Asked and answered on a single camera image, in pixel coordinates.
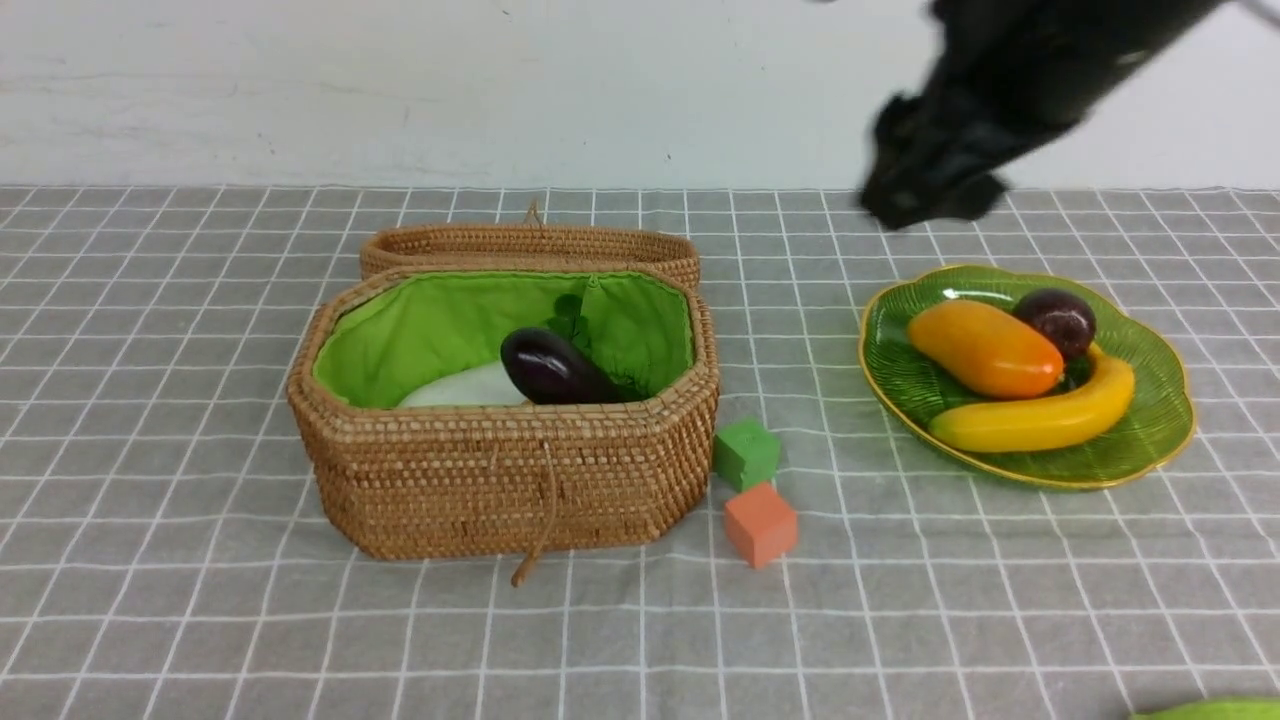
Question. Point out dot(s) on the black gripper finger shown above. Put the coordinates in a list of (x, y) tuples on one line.
[(895, 202)]

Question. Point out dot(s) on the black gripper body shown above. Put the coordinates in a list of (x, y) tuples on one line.
[(943, 136)]

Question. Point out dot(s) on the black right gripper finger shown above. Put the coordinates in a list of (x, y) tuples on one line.
[(970, 199)]

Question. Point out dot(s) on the orange yellow mango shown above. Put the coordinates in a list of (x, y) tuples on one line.
[(986, 349)]

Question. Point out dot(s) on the dark purple round fruit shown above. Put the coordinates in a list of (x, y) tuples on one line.
[(1067, 321)]

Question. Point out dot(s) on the yellow banana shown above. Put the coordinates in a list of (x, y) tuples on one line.
[(1043, 423)]

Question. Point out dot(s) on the dark purple eggplant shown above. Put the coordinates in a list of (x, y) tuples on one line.
[(549, 370)]

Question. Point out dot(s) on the light green cucumber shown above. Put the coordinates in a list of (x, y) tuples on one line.
[(1229, 708)]

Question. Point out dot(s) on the white radish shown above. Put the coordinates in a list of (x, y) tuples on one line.
[(485, 385)]

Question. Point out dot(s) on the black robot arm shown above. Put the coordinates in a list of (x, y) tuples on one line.
[(1012, 77)]

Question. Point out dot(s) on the green foam cube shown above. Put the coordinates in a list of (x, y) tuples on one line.
[(746, 454)]

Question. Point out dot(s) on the green glass leaf plate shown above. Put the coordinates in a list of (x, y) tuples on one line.
[(1159, 423)]

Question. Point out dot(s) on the orange foam cube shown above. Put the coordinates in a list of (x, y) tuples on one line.
[(761, 525)]

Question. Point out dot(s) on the woven wicker basket lid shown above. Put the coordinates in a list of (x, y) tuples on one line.
[(669, 255)]

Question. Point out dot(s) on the woven wicker basket green lining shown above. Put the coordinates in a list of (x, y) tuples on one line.
[(411, 483)]

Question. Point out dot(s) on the grey checked tablecloth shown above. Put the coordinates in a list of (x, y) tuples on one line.
[(165, 555)]

